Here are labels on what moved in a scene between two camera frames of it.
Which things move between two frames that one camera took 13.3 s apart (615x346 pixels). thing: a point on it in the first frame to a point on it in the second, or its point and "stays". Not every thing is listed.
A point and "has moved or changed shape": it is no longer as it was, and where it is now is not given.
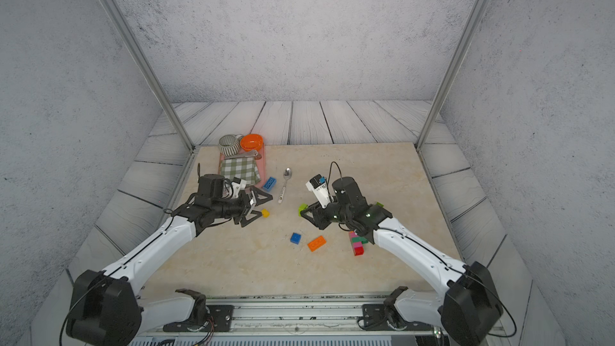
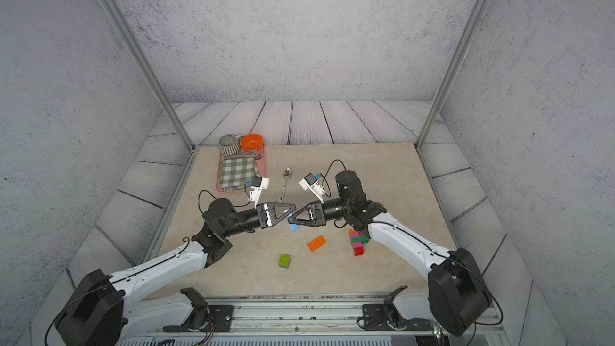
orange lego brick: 316,243 stays
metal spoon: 287,175 stays
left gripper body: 231,208 to 248,220
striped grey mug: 230,144 stays
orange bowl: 251,142 stays
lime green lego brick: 302,207 has moved or changed shape
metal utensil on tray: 243,154 stays
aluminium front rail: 299,315 stays
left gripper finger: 256,192 to 272,212
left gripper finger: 243,221 to 275,221
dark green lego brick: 359,239 stays
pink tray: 261,164 stays
